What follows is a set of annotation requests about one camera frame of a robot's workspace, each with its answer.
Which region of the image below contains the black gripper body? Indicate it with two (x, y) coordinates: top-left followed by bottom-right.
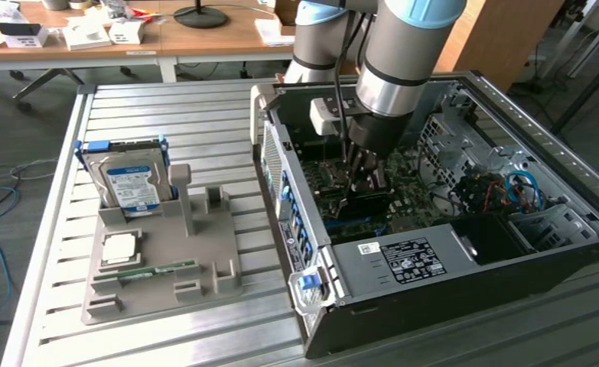
(348, 112), (413, 158)

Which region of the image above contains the black Nvidia graphics card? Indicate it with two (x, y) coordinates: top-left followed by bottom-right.
(321, 187), (397, 222)

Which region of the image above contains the metal CPU socket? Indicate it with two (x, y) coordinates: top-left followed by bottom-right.
(317, 159), (353, 188)

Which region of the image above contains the green motherboard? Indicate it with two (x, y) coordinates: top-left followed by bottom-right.
(297, 145), (457, 245)

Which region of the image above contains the metal drive cage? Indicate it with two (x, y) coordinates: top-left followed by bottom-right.
(414, 82), (488, 180)

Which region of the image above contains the long PCIe expansion slot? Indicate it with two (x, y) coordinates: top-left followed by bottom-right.
(326, 216), (374, 230)

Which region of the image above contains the grey power supply unit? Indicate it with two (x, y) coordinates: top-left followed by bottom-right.
(328, 223), (476, 299)

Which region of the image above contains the black fan shroud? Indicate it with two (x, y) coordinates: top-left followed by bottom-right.
(449, 213), (539, 268)

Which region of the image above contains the blue case release latch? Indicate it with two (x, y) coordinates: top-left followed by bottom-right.
(297, 269), (321, 292)

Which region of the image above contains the white paper stack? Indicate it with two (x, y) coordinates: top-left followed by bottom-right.
(253, 18), (297, 48)

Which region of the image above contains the wooden cabinet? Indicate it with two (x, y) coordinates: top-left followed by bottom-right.
(430, 0), (568, 93)

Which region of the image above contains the black open PC case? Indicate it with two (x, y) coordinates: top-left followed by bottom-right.
(249, 70), (599, 360)

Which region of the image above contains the metal disk bay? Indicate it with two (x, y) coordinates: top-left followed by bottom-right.
(507, 204), (599, 253)

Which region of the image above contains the wooden desk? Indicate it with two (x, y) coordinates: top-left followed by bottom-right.
(0, 0), (440, 83)

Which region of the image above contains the hard disk in blue carrier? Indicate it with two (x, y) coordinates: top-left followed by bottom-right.
(71, 134), (173, 219)

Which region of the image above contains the black lamp base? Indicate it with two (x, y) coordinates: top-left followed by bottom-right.
(172, 0), (228, 30)

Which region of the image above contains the green RAM stick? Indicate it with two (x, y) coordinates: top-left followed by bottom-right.
(96, 259), (198, 283)

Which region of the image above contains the grey parts rack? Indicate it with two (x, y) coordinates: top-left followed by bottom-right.
(79, 163), (246, 326)

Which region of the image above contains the silver CPU chip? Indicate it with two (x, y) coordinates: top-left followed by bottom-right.
(98, 233), (140, 265)

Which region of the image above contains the small white labelled box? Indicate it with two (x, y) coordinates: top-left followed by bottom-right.
(108, 18), (145, 45)

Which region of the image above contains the flat white box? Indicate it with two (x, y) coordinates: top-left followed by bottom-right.
(61, 15), (113, 52)

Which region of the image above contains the black desk leg with caster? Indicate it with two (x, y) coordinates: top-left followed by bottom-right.
(10, 67), (86, 112)

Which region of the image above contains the open white cardboard box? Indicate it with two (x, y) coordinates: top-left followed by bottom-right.
(0, 21), (49, 49)

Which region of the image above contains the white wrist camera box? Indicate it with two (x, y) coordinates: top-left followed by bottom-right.
(308, 98), (370, 137)

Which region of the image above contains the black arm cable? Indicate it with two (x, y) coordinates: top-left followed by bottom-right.
(332, 11), (364, 161)

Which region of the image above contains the black red yellow wire bundle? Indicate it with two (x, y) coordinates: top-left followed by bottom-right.
(450, 172), (517, 215)

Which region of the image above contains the blue SATA wire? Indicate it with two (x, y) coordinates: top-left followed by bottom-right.
(501, 171), (545, 213)

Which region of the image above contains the grey floor cable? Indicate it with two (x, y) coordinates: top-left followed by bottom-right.
(0, 158), (58, 181)

